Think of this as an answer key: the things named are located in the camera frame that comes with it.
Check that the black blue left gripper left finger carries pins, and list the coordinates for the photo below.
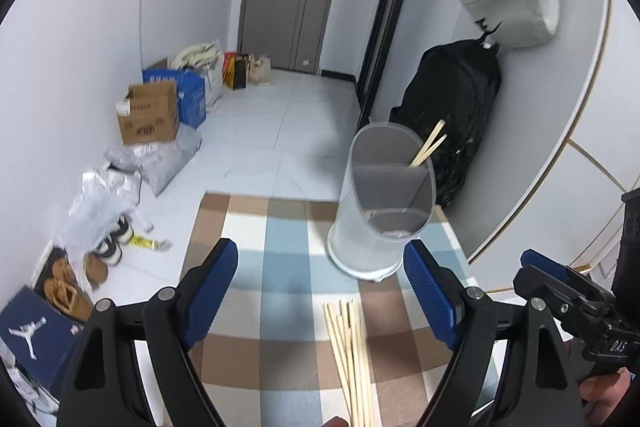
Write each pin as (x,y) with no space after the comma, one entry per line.
(103,384)

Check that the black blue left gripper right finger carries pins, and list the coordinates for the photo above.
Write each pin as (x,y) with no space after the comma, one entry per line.
(537,386)

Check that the person's right hand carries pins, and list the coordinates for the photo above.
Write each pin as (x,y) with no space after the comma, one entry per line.
(604,392)

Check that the navy Jordan shoe box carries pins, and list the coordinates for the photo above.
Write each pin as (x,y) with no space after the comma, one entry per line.
(41,338)

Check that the tan suede shoes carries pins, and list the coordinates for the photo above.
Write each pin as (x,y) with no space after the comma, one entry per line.
(62,291)

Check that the black white sneakers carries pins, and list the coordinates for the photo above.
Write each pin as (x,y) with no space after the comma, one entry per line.
(109,251)

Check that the yellow tube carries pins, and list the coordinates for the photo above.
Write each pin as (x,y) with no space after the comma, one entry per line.
(151,244)

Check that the checkered table mat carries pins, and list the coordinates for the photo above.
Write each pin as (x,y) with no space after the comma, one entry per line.
(267,359)

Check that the clear plastic bag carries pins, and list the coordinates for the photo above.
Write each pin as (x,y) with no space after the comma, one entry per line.
(106,195)

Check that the grey plastic parcel bag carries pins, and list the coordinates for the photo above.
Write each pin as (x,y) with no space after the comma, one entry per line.
(157,162)

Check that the chopstick in holder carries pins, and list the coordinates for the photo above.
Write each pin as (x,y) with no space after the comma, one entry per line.
(435,134)
(427,152)

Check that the translucent grey utensil holder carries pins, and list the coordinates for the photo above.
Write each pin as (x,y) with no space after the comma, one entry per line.
(386,202)

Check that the brown cardboard box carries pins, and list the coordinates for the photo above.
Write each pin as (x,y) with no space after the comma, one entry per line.
(149,113)

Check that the black backpack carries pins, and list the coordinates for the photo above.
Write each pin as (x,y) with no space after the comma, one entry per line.
(457,83)

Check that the blue cardboard box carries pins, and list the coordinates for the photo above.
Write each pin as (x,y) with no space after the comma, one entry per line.
(191,99)

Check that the cream canvas bag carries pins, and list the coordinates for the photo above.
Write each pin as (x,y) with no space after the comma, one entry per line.
(206,59)

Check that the red black paper bag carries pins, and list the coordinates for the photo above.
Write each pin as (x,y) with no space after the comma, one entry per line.
(235,70)

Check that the beige plastic bag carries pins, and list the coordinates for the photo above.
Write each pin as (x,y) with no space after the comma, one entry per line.
(259,70)

